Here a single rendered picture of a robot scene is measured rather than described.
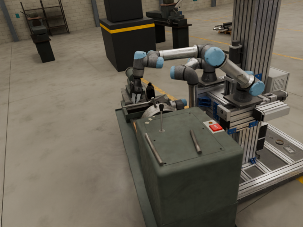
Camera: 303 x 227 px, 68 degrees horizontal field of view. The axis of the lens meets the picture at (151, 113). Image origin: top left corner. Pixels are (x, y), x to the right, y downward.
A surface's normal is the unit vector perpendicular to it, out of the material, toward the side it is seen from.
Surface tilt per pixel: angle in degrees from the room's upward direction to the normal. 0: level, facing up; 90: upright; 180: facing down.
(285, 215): 0
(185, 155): 0
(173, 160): 0
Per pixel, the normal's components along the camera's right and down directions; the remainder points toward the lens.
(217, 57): 0.01, 0.42
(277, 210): -0.10, -0.86
